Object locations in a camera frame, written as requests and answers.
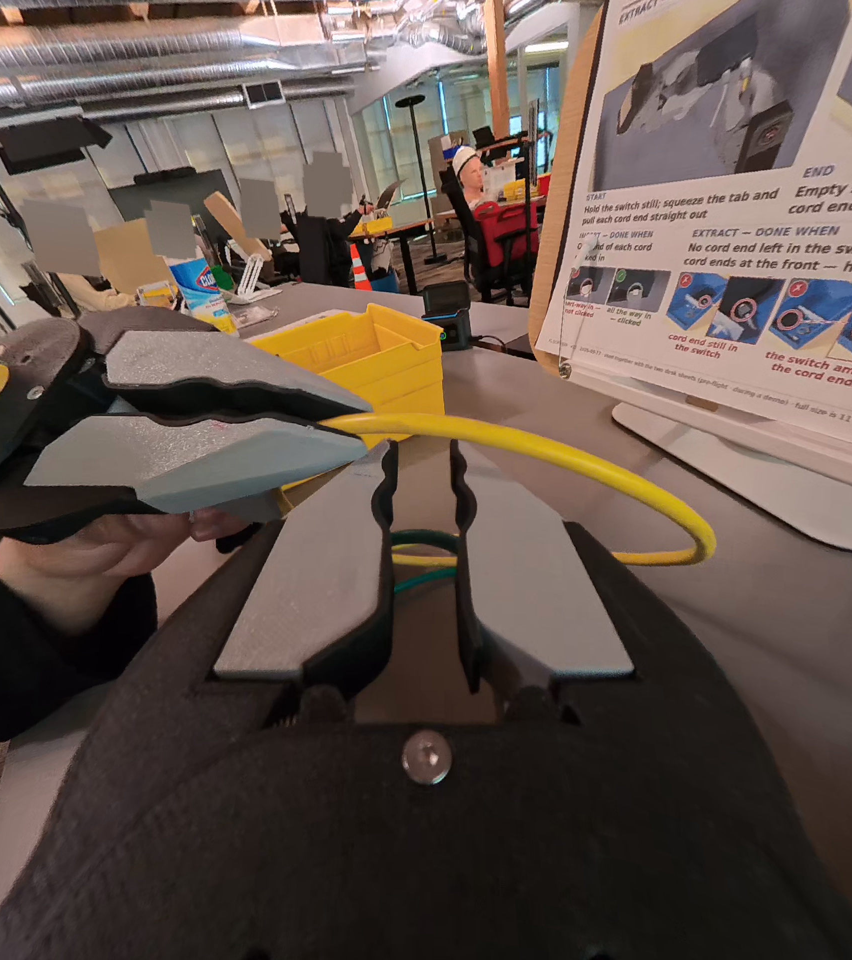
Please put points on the black tripod light stand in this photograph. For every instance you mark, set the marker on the black tripod light stand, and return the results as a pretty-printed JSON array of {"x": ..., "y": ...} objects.
[{"x": 43, "y": 142}]

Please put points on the orange traffic cone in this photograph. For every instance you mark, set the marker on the orange traffic cone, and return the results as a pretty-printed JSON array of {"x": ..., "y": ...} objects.
[{"x": 360, "y": 270}]

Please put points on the red office chair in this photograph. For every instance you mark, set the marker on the red office chair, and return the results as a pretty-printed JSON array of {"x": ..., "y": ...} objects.
[{"x": 508, "y": 240}]

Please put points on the printed instruction sheet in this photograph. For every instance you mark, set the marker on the printed instruction sheet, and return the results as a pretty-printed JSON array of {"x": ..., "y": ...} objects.
[{"x": 733, "y": 225}]

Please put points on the black wall screen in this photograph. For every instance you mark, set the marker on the black wall screen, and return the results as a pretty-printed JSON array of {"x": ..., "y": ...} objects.
[{"x": 133, "y": 195}]

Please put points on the person's left hand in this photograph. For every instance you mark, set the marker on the person's left hand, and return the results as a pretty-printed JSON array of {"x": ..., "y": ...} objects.
[{"x": 81, "y": 570}]

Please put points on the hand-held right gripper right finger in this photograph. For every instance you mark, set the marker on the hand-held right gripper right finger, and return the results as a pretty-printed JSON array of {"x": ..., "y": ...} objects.
[{"x": 546, "y": 600}]

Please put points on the small black device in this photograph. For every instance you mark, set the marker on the small black device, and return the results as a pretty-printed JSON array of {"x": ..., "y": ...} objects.
[{"x": 447, "y": 315}]

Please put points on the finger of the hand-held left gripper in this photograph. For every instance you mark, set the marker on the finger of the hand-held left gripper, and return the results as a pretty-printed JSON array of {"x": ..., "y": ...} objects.
[
  {"x": 193, "y": 461},
  {"x": 208, "y": 367}
]

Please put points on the white display stand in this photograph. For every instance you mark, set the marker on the white display stand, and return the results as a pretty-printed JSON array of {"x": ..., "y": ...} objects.
[{"x": 770, "y": 472}]

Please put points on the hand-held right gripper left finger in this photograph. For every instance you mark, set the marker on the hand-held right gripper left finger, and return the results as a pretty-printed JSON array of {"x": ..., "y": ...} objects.
[{"x": 306, "y": 592}]

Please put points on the white-capped mannequin head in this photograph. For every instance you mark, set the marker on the white-capped mannequin head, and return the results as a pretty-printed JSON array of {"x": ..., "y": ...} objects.
[{"x": 467, "y": 172}]

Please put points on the yellow plastic bin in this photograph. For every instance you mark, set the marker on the yellow plastic bin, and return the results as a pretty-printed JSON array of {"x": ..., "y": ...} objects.
[{"x": 388, "y": 367}]

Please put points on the blue wipes pack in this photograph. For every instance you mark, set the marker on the blue wipes pack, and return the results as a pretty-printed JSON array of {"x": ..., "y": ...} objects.
[{"x": 197, "y": 289}]

